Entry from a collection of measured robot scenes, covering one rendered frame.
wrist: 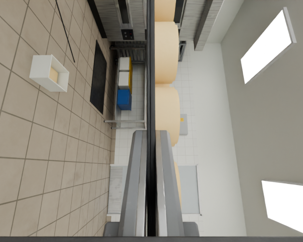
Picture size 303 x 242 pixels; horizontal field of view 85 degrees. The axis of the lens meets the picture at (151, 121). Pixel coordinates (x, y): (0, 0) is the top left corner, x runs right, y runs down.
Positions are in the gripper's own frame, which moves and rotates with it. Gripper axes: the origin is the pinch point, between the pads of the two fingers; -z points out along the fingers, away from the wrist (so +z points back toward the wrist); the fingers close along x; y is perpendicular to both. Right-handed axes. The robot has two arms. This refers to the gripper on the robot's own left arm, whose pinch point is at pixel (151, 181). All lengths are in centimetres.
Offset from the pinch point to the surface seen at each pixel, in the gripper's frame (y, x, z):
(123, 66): -143, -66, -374
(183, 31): -62, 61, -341
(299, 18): -29, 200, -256
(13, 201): -113, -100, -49
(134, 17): -36, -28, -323
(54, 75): -60, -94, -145
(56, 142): -120, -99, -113
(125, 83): -168, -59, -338
